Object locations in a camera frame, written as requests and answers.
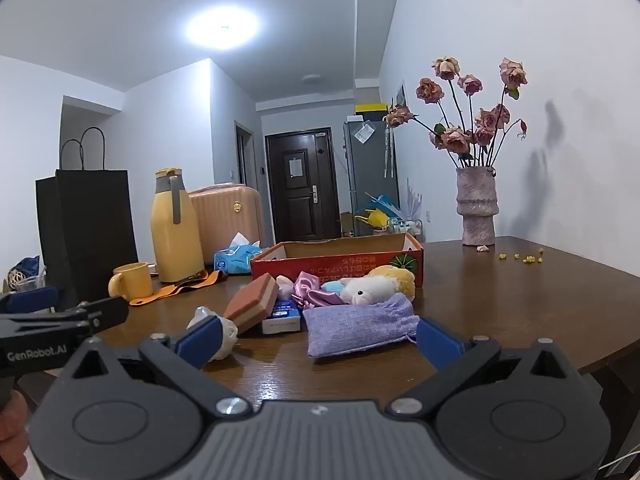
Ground orange pink sponge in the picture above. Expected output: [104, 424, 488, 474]
[223, 273, 280, 337]

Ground blue tissue pack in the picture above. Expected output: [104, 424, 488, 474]
[213, 232, 263, 276]

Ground clear squishy toy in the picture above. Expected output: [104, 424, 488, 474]
[186, 306, 238, 361]

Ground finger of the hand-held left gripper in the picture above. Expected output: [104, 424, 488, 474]
[0, 286, 60, 317]
[75, 296, 130, 333]

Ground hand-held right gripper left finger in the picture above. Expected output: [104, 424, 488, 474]
[60, 315, 251, 416]

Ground white yellow lamb plush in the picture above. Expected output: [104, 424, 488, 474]
[340, 265, 416, 307]

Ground hanging umbrella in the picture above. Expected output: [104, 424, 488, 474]
[384, 120, 396, 178]

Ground blue white card box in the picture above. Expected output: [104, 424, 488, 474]
[260, 299, 302, 336]

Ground yellow mug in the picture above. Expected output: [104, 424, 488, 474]
[108, 262, 154, 301]

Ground person's left hand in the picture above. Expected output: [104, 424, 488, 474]
[0, 391, 30, 480]

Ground pink suitcase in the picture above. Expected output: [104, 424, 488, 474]
[190, 184, 265, 266]

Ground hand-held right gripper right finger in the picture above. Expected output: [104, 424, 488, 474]
[389, 316, 581, 416]

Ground grey refrigerator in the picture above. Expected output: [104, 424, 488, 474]
[343, 115, 401, 237]

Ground red cardboard box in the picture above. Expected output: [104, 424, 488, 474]
[250, 232, 425, 288]

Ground yellow thermos jug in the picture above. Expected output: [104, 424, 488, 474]
[150, 168, 205, 283]

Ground blue cloth bundle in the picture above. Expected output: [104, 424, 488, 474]
[7, 256, 46, 291]

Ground dried pink roses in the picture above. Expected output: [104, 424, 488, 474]
[384, 56, 529, 170]

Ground purple drawstring pouch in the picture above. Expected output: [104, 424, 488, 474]
[302, 292, 421, 358]

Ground dark wooden door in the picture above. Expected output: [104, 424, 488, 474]
[265, 127, 335, 245]

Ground pink satin scrunchie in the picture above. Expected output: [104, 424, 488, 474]
[291, 271, 346, 311]

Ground wire rack with bottles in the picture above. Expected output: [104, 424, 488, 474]
[387, 217, 423, 236]

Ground grey pink ceramic vase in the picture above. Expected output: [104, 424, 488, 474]
[455, 166, 501, 247]

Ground round ceiling light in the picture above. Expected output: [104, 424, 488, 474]
[185, 7, 261, 51]

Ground orange strap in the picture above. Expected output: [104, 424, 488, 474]
[129, 269, 230, 307]

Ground scattered yellow crumbs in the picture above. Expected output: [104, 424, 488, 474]
[498, 247, 546, 264]

